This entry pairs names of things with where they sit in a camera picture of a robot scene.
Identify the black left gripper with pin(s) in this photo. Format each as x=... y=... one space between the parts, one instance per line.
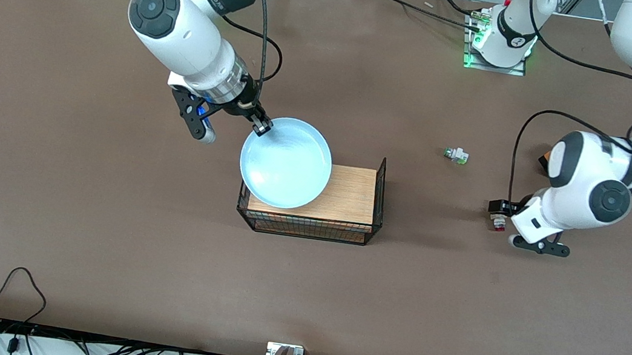
x=512 y=207

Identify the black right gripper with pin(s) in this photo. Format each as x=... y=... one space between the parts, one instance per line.
x=247 y=103

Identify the light blue round plate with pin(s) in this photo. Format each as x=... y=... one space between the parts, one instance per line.
x=287 y=164

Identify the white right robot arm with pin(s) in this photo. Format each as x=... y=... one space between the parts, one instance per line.
x=188 y=32

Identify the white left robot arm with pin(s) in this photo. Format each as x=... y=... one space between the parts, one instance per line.
x=585 y=170

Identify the orange box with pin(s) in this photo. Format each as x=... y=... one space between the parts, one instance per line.
x=545 y=160

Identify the black left camera mount bracket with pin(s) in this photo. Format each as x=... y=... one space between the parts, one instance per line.
x=539 y=246

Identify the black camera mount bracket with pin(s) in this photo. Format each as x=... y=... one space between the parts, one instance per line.
x=539 y=246
x=187 y=108

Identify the black right camera mount bracket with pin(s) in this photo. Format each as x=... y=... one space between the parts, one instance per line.
x=187 y=108

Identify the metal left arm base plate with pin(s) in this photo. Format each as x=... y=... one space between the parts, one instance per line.
x=513 y=71

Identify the silver camera mount block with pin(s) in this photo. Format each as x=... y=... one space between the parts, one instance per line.
x=272 y=350

